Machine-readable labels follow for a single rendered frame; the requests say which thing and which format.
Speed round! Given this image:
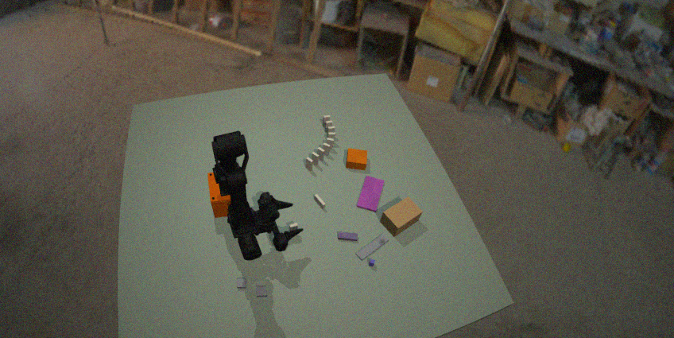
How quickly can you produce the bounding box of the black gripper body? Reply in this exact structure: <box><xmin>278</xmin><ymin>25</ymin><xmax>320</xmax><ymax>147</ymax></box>
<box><xmin>254</xmin><ymin>192</ymin><xmax>288</xmax><ymax>251</ymax></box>

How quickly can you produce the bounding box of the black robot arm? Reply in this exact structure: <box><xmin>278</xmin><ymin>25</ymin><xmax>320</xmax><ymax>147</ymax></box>
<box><xmin>212</xmin><ymin>131</ymin><xmax>280</xmax><ymax>261</ymax></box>

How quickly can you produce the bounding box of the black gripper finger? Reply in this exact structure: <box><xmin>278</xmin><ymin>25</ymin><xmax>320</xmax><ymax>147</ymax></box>
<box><xmin>270</xmin><ymin>195</ymin><xmax>293</xmax><ymax>210</ymax></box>
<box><xmin>284</xmin><ymin>228</ymin><xmax>303</xmax><ymax>241</ymax></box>

